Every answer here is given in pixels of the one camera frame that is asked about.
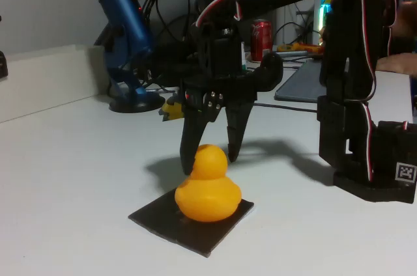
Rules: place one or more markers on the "glass PC case with lights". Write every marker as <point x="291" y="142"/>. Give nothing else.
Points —
<point x="322" y="15"/>

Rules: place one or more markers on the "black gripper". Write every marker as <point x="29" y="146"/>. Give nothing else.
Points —
<point x="225" y="91"/>

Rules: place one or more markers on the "yellow hand tool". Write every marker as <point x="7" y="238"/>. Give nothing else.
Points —
<point x="299" y="48"/>

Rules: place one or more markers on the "blue desk microphone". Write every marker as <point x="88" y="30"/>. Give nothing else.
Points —
<point x="127" y="19"/>

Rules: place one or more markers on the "white shelf board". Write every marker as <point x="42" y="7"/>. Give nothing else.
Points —
<point x="49" y="77"/>

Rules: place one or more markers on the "black computer mouse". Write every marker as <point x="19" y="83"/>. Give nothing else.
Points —
<point x="272" y="67"/>

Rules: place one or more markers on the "person forearm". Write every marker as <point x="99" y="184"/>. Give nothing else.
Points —
<point x="397" y="64"/>

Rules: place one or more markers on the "white fiducial tag sticker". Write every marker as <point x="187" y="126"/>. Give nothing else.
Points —
<point x="405" y="172"/>

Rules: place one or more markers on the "black audio mixer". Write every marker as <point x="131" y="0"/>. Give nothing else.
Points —
<point x="169" y="64"/>

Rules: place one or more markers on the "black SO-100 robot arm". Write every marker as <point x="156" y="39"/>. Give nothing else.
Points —
<point x="342" y="110"/>

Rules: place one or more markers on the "yellow rubber duck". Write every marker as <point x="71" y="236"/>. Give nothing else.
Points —
<point x="208" y="198"/>

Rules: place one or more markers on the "red soda can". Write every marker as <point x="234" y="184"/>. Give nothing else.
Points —
<point x="260" y="41"/>

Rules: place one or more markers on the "black square pad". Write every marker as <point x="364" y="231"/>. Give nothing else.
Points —
<point x="208" y="237"/>

